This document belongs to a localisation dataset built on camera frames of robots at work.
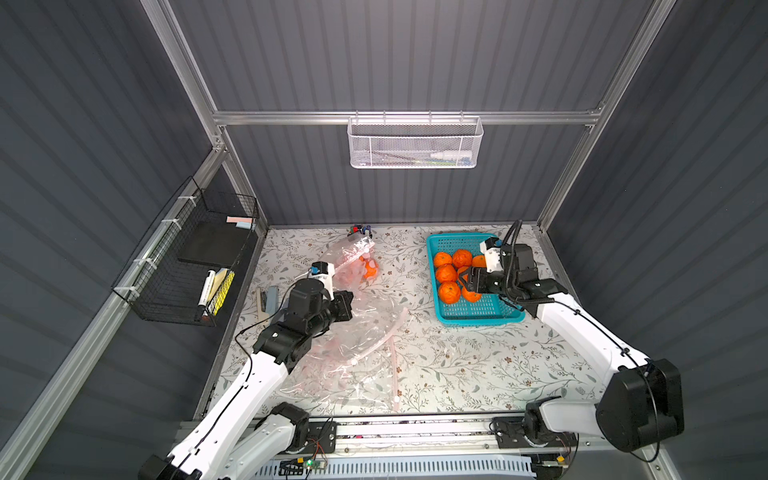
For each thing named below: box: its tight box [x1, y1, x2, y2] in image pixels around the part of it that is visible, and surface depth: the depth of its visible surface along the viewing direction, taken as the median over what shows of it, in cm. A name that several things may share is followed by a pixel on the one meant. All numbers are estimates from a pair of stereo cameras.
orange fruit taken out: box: [452, 249, 473, 268], surface depth 104 cm
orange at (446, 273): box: [436, 264, 458, 283], surface depth 101 cm
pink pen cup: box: [346, 224, 373, 239], surface depth 104 cm
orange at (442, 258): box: [434, 252, 453, 268], surface depth 107 cm
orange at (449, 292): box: [438, 281, 461, 304], surface depth 96 cm
